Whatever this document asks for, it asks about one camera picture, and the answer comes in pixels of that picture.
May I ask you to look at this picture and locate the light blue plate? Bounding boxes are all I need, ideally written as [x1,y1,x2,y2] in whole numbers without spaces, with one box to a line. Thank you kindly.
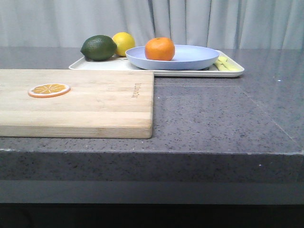
[126,45,219,71]

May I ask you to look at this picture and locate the green lime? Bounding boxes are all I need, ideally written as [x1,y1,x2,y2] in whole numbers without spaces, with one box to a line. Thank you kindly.
[80,35,117,61]

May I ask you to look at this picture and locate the wooden cutting board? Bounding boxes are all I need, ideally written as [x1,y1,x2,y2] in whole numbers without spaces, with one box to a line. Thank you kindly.
[0,69,154,139]

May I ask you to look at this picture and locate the grey curtain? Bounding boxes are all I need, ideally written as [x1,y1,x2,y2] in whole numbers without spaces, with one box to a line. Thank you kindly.
[0,0,304,49]

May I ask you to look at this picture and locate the orange fruit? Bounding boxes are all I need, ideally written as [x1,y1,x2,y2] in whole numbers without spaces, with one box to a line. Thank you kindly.
[144,37,175,61]

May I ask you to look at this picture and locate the yellow lemon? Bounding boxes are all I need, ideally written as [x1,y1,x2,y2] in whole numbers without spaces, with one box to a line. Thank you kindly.
[112,32,135,57]

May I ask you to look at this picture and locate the cream rectangular tray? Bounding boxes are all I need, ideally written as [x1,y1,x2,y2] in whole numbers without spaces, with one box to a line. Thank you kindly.
[69,51,245,78]

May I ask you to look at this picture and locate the orange slice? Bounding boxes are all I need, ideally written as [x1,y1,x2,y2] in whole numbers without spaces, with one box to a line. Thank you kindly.
[28,83,71,98]

